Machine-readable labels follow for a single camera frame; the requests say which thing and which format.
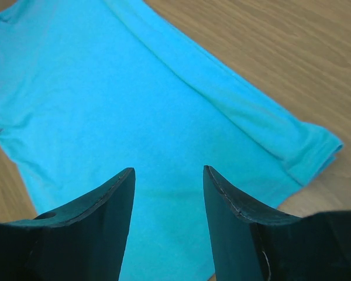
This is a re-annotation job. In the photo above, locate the turquoise t-shirt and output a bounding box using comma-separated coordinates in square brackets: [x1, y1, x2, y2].
[0, 1, 343, 280]

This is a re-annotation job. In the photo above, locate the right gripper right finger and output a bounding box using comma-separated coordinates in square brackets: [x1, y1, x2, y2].
[203, 166, 351, 280]

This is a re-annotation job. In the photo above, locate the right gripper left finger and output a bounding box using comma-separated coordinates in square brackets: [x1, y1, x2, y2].
[0, 168, 135, 280]

